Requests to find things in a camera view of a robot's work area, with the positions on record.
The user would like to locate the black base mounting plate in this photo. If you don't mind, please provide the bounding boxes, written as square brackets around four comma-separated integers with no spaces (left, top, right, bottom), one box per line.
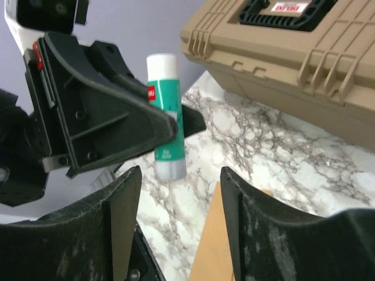
[126,223,166,281]

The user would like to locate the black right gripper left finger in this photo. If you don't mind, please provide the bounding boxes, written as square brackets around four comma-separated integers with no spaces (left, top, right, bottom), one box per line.
[1,166,142,280]

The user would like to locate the tan plastic tool case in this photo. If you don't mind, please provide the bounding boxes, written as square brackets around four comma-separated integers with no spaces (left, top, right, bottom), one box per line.
[180,0,374,150]

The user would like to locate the brown paper envelope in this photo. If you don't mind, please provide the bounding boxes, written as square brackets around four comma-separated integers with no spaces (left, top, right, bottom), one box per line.
[189,182,257,281]

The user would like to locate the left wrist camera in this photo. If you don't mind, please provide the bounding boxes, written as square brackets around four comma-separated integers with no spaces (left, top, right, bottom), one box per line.
[4,0,89,54]

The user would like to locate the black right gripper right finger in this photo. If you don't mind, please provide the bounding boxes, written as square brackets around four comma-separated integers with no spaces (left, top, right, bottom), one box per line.
[220,167,374,281]

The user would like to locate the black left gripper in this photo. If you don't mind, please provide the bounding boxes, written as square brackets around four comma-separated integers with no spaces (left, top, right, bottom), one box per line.
[1,32,166,207]

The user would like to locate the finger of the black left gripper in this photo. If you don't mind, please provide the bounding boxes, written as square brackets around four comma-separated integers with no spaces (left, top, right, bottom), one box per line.
[87,41,206,138]

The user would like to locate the green white glue stick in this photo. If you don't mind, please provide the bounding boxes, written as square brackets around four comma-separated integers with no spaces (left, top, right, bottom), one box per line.
[146,53,187,182]

